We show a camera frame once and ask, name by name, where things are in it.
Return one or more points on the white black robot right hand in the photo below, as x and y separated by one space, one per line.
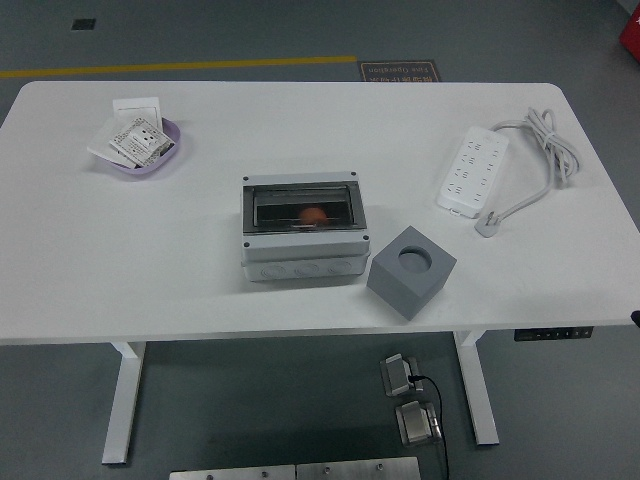
636 318

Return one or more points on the grey electrical box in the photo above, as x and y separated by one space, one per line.
305 270

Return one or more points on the orange cylinder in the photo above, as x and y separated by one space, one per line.
312 215

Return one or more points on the grey cube with round hole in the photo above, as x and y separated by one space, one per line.
395 285

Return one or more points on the black table control panel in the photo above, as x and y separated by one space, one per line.
550 334

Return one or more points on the white table leg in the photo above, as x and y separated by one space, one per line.
122 400
480 400

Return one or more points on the white power strip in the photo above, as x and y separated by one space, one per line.
472 170

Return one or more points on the silver foot pedal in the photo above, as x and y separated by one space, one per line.
397 375
417 425

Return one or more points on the red object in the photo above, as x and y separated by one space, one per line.
631 31

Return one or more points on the dark floor sign, orange text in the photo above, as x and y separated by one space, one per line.
400 71

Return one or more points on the purple plastic tray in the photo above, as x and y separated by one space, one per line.
137 171

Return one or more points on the white socket panel with print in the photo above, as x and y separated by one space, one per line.
137 140

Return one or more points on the white plate in clear bag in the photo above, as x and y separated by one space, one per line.
100 142

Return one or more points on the black floor hatch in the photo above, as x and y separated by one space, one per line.
83 24

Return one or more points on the grey metal base plate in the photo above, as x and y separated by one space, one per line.
357 470
230 473

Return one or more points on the plain white switch plate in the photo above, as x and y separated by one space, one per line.
135 107

